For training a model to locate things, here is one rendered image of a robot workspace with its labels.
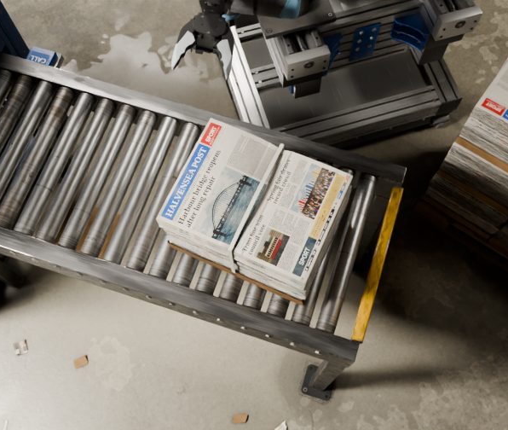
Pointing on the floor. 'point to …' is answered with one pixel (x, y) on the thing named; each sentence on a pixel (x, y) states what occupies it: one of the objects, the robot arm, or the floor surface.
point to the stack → (489, 173)
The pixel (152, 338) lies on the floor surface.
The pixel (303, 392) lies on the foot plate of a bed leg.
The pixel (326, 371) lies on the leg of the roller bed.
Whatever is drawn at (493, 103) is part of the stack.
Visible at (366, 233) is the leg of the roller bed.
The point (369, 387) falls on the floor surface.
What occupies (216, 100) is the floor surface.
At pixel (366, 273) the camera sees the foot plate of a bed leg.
